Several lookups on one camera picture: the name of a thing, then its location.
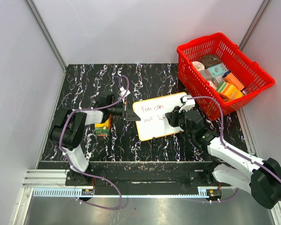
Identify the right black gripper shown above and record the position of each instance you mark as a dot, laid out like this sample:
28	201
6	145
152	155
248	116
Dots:
173	116

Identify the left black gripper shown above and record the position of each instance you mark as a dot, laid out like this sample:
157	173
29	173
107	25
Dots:
128	114

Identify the yellow framed whiteboard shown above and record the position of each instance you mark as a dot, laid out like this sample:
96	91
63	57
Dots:
153	123

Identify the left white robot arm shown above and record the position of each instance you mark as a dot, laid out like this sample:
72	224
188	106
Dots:
68	126

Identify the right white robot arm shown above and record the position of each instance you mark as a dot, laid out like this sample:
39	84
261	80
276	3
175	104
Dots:
260	178

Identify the orange sponge package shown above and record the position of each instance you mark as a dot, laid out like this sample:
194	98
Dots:
103	129

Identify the pink round container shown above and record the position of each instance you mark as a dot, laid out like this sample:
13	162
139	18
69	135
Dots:
198	65

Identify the yellow sponge pack in basket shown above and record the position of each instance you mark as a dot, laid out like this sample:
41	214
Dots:
228	91

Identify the red plastic shopping basket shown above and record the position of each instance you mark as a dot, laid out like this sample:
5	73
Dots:
201	83

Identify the teal box in basket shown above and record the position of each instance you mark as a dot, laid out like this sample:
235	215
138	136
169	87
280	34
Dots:
217	70

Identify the brown round lid container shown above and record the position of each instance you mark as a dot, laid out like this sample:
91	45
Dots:
210	60

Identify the orange bottle blue cap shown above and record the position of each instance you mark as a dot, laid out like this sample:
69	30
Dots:
231	78

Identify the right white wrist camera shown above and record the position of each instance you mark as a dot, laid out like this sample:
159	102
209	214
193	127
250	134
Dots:
187	103

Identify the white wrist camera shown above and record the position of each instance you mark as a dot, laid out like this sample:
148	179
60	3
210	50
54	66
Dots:
124	92
187	103

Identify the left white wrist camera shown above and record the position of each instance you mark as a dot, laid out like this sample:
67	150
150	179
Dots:
124	92

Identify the aluminium front rail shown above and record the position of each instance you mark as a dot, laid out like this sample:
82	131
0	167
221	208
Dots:
53	183

